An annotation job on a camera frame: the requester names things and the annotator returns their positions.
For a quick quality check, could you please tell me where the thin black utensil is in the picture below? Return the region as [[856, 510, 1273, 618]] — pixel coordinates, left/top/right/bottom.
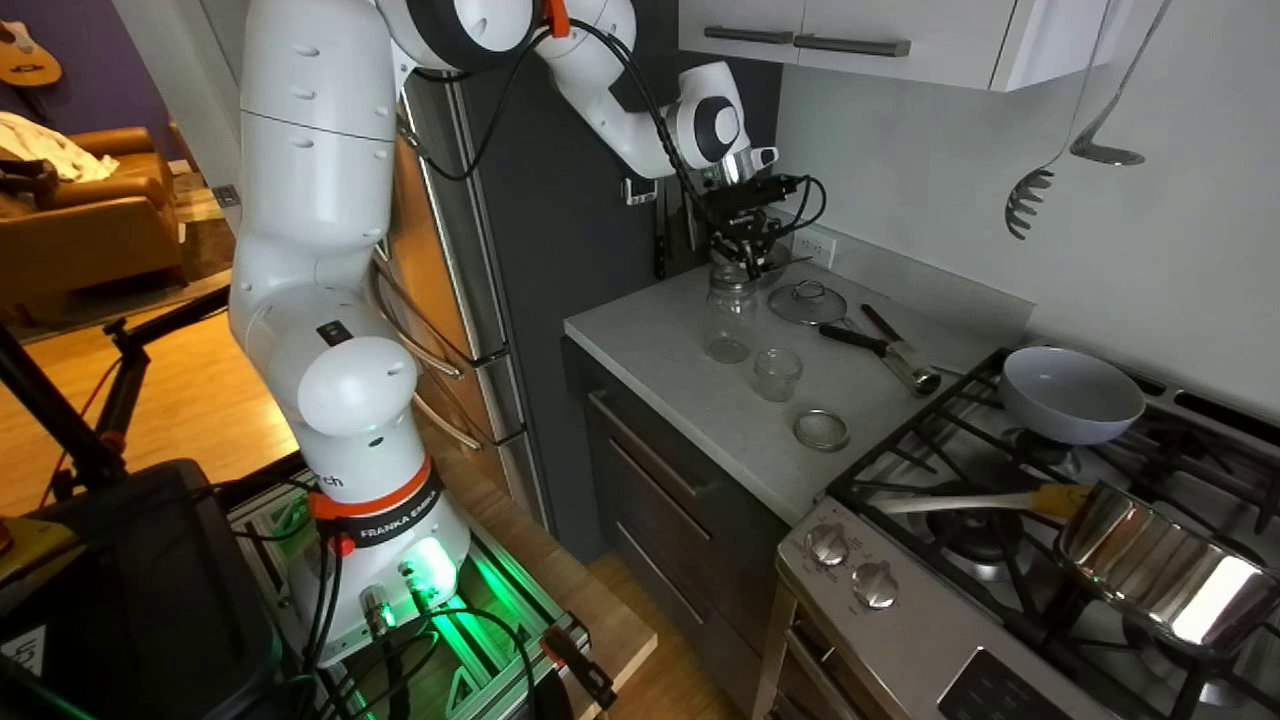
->
[[856, 298, 912, 351]]

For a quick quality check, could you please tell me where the short clear glass jar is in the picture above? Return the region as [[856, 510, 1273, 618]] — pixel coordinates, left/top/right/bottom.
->
[[745, 340, 807, 408]]

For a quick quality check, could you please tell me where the stainless steel refrigerator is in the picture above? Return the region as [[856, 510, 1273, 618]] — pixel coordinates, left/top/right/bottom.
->
[[385, 52, 786, 562]]

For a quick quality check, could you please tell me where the black camera cable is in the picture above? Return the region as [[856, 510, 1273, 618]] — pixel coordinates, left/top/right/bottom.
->
[[392, 10, 833, 263]]

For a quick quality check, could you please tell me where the metal drawer handle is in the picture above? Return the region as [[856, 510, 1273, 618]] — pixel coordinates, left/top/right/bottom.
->
[[608, 514, 714, 633], [583, 388, 714, 502]]

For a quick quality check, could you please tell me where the black handled metal utensil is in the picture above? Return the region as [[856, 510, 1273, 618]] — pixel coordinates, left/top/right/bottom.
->
[[815, 320, 943, 401]]

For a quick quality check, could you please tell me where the white cloth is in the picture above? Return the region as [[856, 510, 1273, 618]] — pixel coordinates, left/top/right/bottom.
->
[[0, 109, 121, 188]]

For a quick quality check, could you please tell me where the robot base platform green light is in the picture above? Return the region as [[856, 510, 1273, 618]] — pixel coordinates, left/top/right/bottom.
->
[[255, 485, 631, 720]]

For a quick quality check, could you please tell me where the black equipment box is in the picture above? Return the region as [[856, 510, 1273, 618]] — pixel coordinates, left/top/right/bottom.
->
[[0, 457, 289, 720]]

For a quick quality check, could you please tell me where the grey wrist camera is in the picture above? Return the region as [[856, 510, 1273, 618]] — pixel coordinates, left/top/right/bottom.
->
[[691, 180, 793, 222]]

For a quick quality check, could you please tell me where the black clamp handle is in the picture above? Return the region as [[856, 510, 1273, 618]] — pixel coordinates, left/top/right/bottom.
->
[[538, 622, 621, 713]]

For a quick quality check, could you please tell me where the glass pot lid with knob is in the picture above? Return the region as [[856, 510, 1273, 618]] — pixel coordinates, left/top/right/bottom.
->
[[766, 275, 853, 329]]

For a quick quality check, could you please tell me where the brown leather sofa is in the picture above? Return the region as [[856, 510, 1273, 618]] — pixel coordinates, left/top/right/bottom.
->
[[0, 122, 191, 329]]

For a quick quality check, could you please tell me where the small flat glass lid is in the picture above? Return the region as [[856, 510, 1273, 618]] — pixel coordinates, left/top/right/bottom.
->
[[787, 405, 856, 457]]

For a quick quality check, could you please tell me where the wooden guitar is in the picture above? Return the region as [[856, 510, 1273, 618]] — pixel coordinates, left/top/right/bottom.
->
[[0, 16, 68, 95]]

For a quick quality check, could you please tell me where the white wall cabinet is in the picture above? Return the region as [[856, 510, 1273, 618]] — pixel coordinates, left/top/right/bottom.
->
[[676, 0, 1164, 95]]

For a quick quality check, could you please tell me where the stainless steel gas range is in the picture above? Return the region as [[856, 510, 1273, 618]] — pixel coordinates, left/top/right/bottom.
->
[[745, 340, 1280, 720]]

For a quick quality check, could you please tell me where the black tripod stand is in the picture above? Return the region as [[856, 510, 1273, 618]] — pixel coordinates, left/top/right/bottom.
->
[[0, 310, 159, 492]]

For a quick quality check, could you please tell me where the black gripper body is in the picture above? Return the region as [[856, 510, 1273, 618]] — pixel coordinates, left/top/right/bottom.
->
[[714, 203, 781, 252]]

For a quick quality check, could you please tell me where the grey wall cabinet handle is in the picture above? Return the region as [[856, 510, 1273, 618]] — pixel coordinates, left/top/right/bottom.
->
[[699, 19, 801, 48], [793, 32, 916, 65]]

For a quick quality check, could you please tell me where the black hanging slotted spoon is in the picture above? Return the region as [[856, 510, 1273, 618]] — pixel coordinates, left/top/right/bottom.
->
[[1002, 0, 1137, 243]]

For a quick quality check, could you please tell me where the tall clear glass jar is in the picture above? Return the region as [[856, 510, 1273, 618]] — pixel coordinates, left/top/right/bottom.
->
[[699, 252, 759, 367]]

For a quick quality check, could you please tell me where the grey stove knob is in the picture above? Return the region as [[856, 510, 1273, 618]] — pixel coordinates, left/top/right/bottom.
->
[[853, 561, 901, 614], [807, 519, 853, 571]]

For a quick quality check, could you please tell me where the black hanging spatula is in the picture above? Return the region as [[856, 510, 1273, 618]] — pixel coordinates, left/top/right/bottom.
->
[[1069, 0, 1178, 172]]

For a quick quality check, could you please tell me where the dark grey drawer cabinet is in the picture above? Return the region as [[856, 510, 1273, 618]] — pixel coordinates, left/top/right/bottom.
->
[[560, 331, 833, 720]]

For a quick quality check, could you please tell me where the wooden handled brush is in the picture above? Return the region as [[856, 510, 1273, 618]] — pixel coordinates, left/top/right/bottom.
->
[[872, 481, 1093, 527]]

